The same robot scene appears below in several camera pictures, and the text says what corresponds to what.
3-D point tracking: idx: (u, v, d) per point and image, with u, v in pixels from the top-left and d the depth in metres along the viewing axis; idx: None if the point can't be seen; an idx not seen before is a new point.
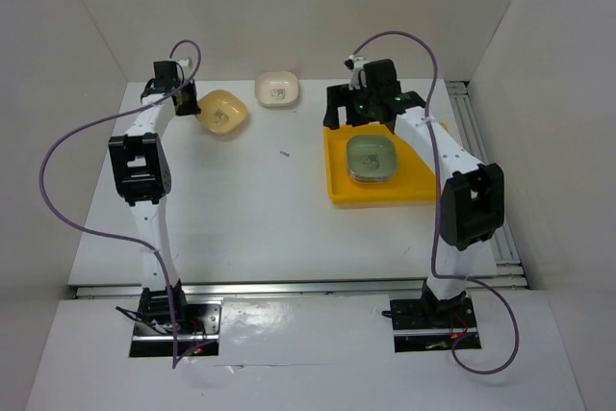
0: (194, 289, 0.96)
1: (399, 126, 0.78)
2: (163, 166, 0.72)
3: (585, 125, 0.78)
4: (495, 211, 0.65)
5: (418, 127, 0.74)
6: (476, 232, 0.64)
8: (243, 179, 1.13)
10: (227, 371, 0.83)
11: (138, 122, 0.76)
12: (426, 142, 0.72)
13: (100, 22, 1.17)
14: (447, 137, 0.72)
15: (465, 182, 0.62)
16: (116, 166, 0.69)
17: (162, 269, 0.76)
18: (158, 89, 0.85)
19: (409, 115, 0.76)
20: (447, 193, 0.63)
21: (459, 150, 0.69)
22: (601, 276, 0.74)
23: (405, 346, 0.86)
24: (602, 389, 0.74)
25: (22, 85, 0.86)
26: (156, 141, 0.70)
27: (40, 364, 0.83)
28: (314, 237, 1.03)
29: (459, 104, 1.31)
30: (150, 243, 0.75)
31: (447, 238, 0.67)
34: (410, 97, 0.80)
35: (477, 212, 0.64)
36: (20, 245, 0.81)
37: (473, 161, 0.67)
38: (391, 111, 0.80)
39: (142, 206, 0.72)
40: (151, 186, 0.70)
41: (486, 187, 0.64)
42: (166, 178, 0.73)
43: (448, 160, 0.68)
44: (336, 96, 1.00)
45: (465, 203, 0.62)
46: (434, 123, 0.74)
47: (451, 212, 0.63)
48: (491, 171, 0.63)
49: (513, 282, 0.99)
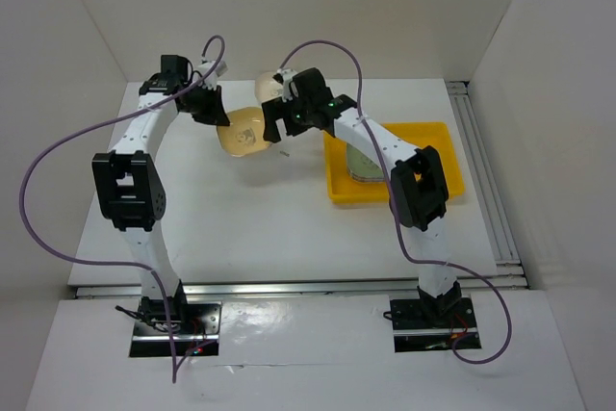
0: (206, 289, 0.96)
1: (339, 132, 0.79)
2: (155, 189, 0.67)
3: (585, 125, 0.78)
4: (440, 187, 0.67)
5: (355, 127, 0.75)
6: (428, 211, 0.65)
8: (243, 179, 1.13)
10: (228, 371, 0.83)
11: (129, 135, 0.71)
12: (367, 141, 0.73)
13: (99, 21, 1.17)
14: (382, 131, 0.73)
15: (407, 166, 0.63)
16: (103, 189, 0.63)
17: (159, 284, 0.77)
18: (159, 86, 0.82)
19: (345, 117, 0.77)
20: (393, 182, 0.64)
21: (397, 140, 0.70)
22: (601, 276, 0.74)
23: (405, 346, 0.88)
24: (602, 389, 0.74)
25: (21, 85, 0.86)
26: (147, 163, 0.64)
27: (40, 364, 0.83)
28: (315, 237, 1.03)
29: (459, 104, 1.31)
30: (147, 264, 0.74)
31: (406, 223, 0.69)
34: (342, 102, 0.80)
35: (426, 192, 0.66)
36: (20, 245, 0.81)
37: (411, 146, 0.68)
38: (329, 117, 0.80)
39: (134, 230, 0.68)
40: (141, 209, 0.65)
41: (428, 168, 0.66)
42: (159, 202, 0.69)
43: (388, 151, 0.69)
44: (272, 114, 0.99)
45: (411, 187, 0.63)
46: (369, 119, 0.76)
47: (402, 198, 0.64)
48: (427, 153, 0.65)
49: (513, 282, 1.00)
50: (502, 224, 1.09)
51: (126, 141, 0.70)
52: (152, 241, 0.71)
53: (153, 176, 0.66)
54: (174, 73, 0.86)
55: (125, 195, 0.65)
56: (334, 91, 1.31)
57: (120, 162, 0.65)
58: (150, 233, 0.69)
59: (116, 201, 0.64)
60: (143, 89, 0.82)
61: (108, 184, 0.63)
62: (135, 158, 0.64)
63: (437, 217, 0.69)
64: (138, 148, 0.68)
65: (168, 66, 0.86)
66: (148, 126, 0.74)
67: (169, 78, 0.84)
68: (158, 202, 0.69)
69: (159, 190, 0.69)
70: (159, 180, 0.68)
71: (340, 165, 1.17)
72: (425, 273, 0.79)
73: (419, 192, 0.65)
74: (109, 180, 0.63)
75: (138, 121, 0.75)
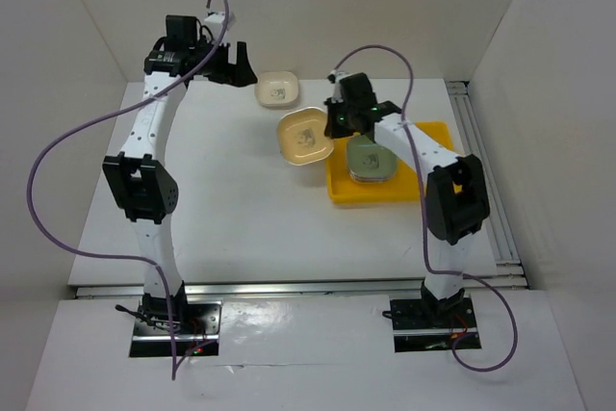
0: (207, 289, 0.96)
1: (378, 135, 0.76)
2: (166, 186, 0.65)
3: (585, 125, 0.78)
4: (481, 200, 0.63)
5: (397, 131, 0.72)
6: (464, 225, 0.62)
8: (243, 180, 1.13)
10: (227, 371, 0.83)
11: (136, 133, 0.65)
12: (405, 144, 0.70)
13: (99, 21, 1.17)
14: (423, 136, 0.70)
15: (446, 174, 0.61)
16: (115, 187, 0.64)
17: (163, 280, 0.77)
18: (165, 62, 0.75)
19: (387, 120, 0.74)
20: (429, 190, 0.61)
21: (438, 146, 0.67)
22: (601, 276, 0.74)
23: (405, 346, 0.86)
24: (602, 388, 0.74)
25: (21, 84, 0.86)
26: (156, 168, 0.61)
27: (40, 364, 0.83)
28: (315, 237, 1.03)
29: (459, 104, 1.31)
30: (152, 258, 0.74)
31: (437, 234, 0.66)
34: (385, 108, 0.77)
35: (466, 205, 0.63)
36: (20, 246, 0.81)
37: (451, 154, 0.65)
38: (371, 123, 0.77)
39: (143, 221, 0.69)
40: (153, 204, 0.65)
41: (469, 178, 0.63)
42: (170, 196, 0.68)
43: (426, 157, 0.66)
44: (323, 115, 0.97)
45: (449, 196, 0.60)
46: (411, 124, 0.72)
47: (438, 208, 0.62)
48: (470, 162, 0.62)
49: (513, 282, 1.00)
50: (502, 224, 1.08)
51: (133, 139, 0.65)
52: (160, 234, 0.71)
53: (164, 177, 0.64)
54: (182, 40, 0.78)
55: (138, 191, 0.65)
56: None
57: (130, 163, 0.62)
58: (160, 224, 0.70)
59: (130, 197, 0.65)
60: (150, 65, 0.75)
61: (118, 184, 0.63)
62: (143, 162, 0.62)
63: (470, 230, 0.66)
64: (145, 151, 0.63)
65: (175, 32, 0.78)
66: (156, 118, 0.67)
67: (178, 49, 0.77)
68: (170, 195, 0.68)
69: (170, 185, 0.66)
70: (170, 176, 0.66)
71: (341, 163, 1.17)
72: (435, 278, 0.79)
73: (456, 204, 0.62)
74: (119, 182, 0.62)
75: (144, 112, 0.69)
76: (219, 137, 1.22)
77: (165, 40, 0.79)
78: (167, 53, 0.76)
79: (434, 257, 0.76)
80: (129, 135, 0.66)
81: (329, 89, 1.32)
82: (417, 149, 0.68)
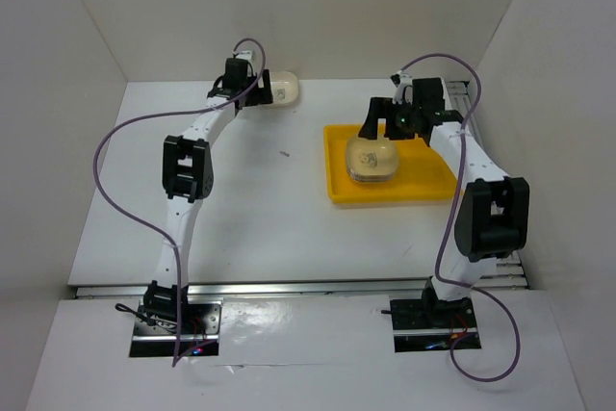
0: (200, 288, 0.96)
1: (435, 139, 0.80)
2: (206, 171, 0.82)
3: (585, 125, 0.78)
4: (518, 228, 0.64)
5: (451, 138, 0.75)
6: (491, 246, 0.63)
8: (243, 180, 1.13)
10: (227, 371, 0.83)
11: (195, 125, 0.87)
12: (456, 151, 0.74)
13: (100, 21, 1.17)
14: (476, 148, 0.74)
15: (487, 189, 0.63)
16: (167, 165, 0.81)
17: (175, 266, 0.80)
18: (223, 91, 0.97)
19: (446, 126, 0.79)
20: (467, 197, 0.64)
21: (488, 161, 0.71)
22: (601, 275, 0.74)
23: (405, 346, 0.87)
24: (602, 388, 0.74)
25: (22, 85, 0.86)
26: (205, 149, 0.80)
27: (40, 364, 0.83)
28: (315, 237, 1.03)
29: (459, 104, 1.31)
30: (173, 238, 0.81)
31: (462, 248, 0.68)
34: (449, 115, 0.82)
35: (500, 226, 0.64)
36: (20, 246, 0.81)
37: (499, 172, 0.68)
38: (429, 123, 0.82)
39: (178, 200, 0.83)
40: (192, 187, 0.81)
41: (511, 201, 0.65)
42: (208, 183, 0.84)
43: (474, 167, 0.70)
44: (376, 108, 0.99)
45: (482, 210, 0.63)
46: (468, 137, 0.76)
47: (468, 218, 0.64)
48: (515, 184, 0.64)
49: (513, 282, 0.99)
50: None
51: (192, 130, 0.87)
52: (189, 214, 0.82)
53: (207, 162, 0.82)
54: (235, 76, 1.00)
55: (183, 173, 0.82)
56: (335, 91, 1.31)
57: (184, 145, 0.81)
58: (191, 206, 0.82)
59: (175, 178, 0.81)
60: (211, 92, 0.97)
61: (170, 162, 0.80)
62: (196, 143, 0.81)
63: (496, 255, 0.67)
64: (199, 138, 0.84)
65: (231, 73, 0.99)
66: (212, 121, 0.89)
67: (232, 86, 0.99)
68: (207, 184, 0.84)
69: (210, 173, 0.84)
70: (212, 166, 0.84)
71: (340, 163, 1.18)
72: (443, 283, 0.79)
73: (489, 222, 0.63)
74: (171, 159, 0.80)
75: (204, 116, 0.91)
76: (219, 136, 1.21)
77: (223, 77, 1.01)
78: (226, 89, 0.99)
79: (448, 267, 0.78)
80: (191, 127, 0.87)
81: (329, 89, 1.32)
82: (467, 160, 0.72)
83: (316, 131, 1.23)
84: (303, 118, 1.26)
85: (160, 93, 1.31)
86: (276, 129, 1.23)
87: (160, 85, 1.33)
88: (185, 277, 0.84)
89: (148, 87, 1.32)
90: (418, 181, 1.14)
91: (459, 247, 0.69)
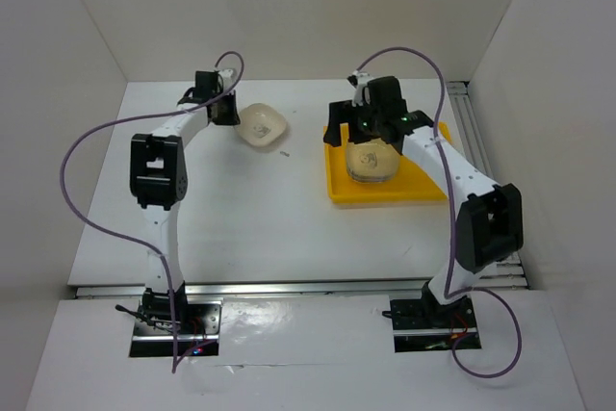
0: (200, 289, 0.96)
1: (408, 147, 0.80)
2: (180, 170, 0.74)
3: (586, 124, 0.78)
4: (514, 234, 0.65)
5: (428, 147, 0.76)
6: (493, 257, 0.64)
8: (243, 180, 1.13)
10: (227, 371, 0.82)
11: (166, 125, 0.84)
12: (438, 163, 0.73)
13: (99, 21, 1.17)
14: (456, 158, 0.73)
15: (482, 203, 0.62)
16: (135, 166, 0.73)
17: (166, 272, 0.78)
18: (194, 98, 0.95)
19: (418, 136, 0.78)
20: (462, 216, 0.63)
21: (473, 170, 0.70)
22: (601, 276, 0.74)
23: (404, 345, 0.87)
24: (603, 389, 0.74)
25: (22, 86, 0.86)
26: (178, 144, 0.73)
27: (40, 364, 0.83)
28: (315, 237, 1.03)
29: (459, 104, 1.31)
30: (159, 247, 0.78)
31: (461, 260, 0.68)
34: (417, 117, 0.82)
35: (498, 236, 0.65)
36: (19, 247, 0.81)
37: (486, 181, 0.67)
38: (398, 132, 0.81)
39: (152, 209, 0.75)
40: (165, 188, 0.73)
41: (503, 210, 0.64)
42: (181, 185, 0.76)
43: (461, 181, 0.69)
44: (337, 115, 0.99)
45: (481, 227, 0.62)
46: (444, 143, 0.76)
47: (467, 236, 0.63)
48: (507, 192, 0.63)
49: (513, 282, 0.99)
50: None
51: (163, 129, 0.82)
52: (168, 221, 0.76)
53: (181, 161, 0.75)
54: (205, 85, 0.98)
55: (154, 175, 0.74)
56: (336, 90, 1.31)
57: (154, 144, 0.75)
58: (168, 212, 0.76)
59: (143, 179, 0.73)
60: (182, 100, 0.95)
61: (140, 160, 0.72)
62: (167, 141, 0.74)
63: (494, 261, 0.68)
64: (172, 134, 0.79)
65: (202, 83, 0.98)
66: (183, 123, 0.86)
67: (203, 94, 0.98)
68: (181, 185, 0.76)
69: (183, 174, 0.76)
70: (185, 166, 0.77)
71: (340, 163, 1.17)
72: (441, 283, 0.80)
73: (488, 235, 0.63)
74: (141, 158, 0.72)
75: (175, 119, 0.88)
76: (218, 138, 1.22)
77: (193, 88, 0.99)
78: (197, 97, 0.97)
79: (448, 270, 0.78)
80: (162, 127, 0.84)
81: (328, 89, 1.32)
82: (450, 172, 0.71)
83: (316, 131, 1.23)
84: (303, 118, 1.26)
85: (160, 92, 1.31)
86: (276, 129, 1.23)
87: (160, 85, 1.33)
88: (178, 278, 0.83)
89: (148, 87, 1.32)
90: (419, 181, 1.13)
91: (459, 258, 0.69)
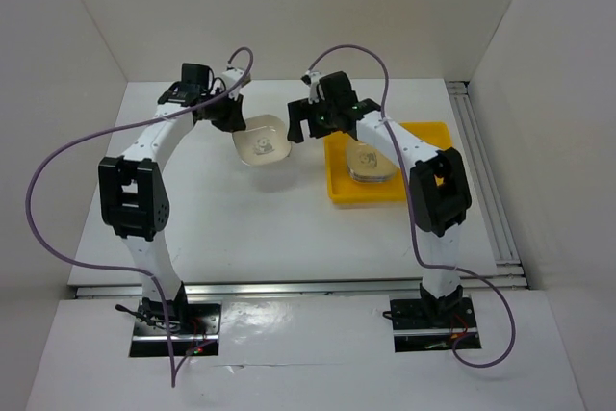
0: (200, 289, 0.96)
1: (362, 132, 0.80)
2: (158, 199, 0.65)
3: (585, 124, 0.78)
4: (463, 192, 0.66)
5: (377, 128, 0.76)
6: (449, 216, 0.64)
8: (243, 181, 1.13)
10: (228, 371, 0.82)
11: (141, 141, 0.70)
12: (388, 141, 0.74)
13: (99, 20, 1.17)
14: (404, 133, 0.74)
15: (427, 166, 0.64)
16: (105, 193, 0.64)
17: (158, 288, 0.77)
18: (178, 95, 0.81)
19: (368, 118, 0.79)
20: (413, 182, 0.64)
21: (419, 141, 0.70)
22: (601, 276, 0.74)
23: (405, 346, 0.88)
24: (602, 389, 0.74)
25: (22, 85, 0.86)
26: (153, 170, 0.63)
27: (40, 364, 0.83)
28: (315, 237, 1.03)
29: (459, 104, 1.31)
30: (148, 269, 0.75)
31: (423, 227, 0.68)
34: (366, 105, 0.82)
35: (449, 196, 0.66)
36: (20, 246, 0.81)
37: (431, 148, 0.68)
38: (351, 121, 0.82)
39: (134, 238, 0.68)
40: (141, 218, 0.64)
41: (449, 171, 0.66)
42: (161, 213, 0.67)
43: (408, 152, 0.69)
44: (296, 114, 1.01)
45: (430, 188, 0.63)
46: (392, 122, 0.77)
47: (420, 200, 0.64)
48: (450, 155, 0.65)
49: (513, 282, 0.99)
50: (501, 224, 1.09)
51: (136, 147, 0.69)
52: (152, 250, 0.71)
53: (158, 186, 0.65)
54: (193, 84, 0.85)
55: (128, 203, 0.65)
56: None
57: (126, 167, 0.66)
58: (151, 242, 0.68)
59: (116, 209, 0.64)
60: (163, 98, 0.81)
61: (110, 189, 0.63)
62: (141, 165, 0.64)
63: (454, 222, 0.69)
64: (145, 156, 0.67)
65: (189, 77, 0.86)
66: (161, 135, 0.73)
67: (189, 90, 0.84)
68: (161, 213, 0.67)
69: (163, 200, 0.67)
70: (164, 190, 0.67)
71: (340, 163, 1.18)
72: (429, 273, 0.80)
73: (440, 196, 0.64)
74: (111, 186, 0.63)
75: (151, 129, 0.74)
76: (218, 139, 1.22)
77: (178, 84, 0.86)
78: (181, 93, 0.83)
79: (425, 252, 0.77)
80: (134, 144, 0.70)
81: None
82: (398, 145, 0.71)
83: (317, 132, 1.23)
84: None
85: (160, 92, 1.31)
86: None
87: (160, 84, 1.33)
88: (175, 285, 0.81)
89: (148, 87, 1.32)
90: None
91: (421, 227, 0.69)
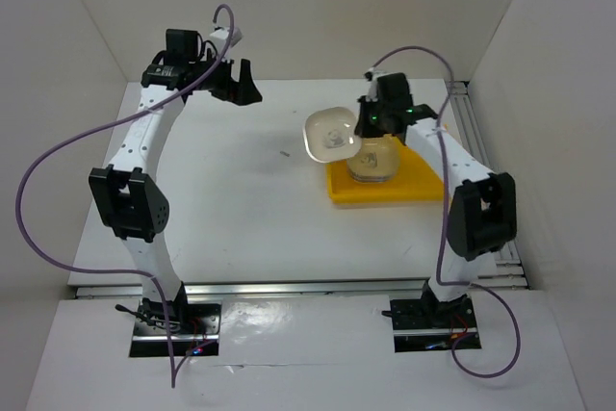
0: (201, 289, 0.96)
1: (410, 138, 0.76)
2: (156, 203, 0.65)
3: (586, 123, 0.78)
4: (508, 222, 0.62)
5: (429, 137, 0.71)
6: (486, 244, 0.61)
8: (243, 181, 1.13)
10: (227, 371, 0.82)
11: (127, 145, 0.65)
12: (436, 150, 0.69)
13: (99, 21, 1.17)
14: (458, 147, 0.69)
15: (475, 190, 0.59)
16: (102, 202, 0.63)
17: (160, 291, 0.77)
18: (164, 72, 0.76)
19: (421, 124, 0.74)
20: (457, 203, 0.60)
21: (471, 160, 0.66)
22: (601, 276, 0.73)
23: (404, 346, 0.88)
24: (602, 389, 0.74)
25: (22, 85, 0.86)
26: (145, 182, 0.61)
27: (39, 364, 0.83)
28: (314, 237, 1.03)
29: (460, 104, 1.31)
30: (148, 271, 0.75)
31: (455, 247, 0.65)
34: (423, 111, 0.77)
35: (491, 223, 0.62)
36: (20, 245, 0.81)
37: (483, 168, 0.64)
38: (401, 122, 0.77)
39: (135, 240, 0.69)
40: (141, 220, 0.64)
41: (498, 197, 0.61)
42: (160, 215, 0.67)
43: (457, 168, 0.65)
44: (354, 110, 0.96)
45: (474, 212, 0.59)
46: (446, 134, 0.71)
47: (460, 221, 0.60)
48: (503, 179, 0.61)
49: (513, 282, 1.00)
50: None
51: (124, 152, 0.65)
52: (153, 251, 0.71)
53: (153, 192, 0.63)
54: (182, 55, 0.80)
55: (125, 206, 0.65)
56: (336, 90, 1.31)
57: (120, 177, 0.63)
58: (151, 243, 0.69)
59: (117, 215, 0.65)
60: (147, 79, 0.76)
61: (104, 198, 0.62)
62: (132, 175, 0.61)
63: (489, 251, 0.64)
64: (135, 165, 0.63)
65: (175, 45, 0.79)
66: (148, 132, 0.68)
67: (176, 64, 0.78)
68: (161, 215, 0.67)
69: (162, 203, 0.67)
70: (161, 192, 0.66)
71: None
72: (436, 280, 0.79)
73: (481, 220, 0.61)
74: (105, 195, 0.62)
75: (138, 123, 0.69)
76: (218, 139, 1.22)
77: (165, 54, 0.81)
78: (166, 67, 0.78)
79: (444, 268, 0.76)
80: (122, 148, 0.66)
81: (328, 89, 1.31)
82: (449, 160, 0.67)
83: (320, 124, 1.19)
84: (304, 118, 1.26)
85: None
86: (276, 129, 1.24)
87: None
88: (175, 286, 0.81)
89: None
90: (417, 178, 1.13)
91: (453, 246, 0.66)
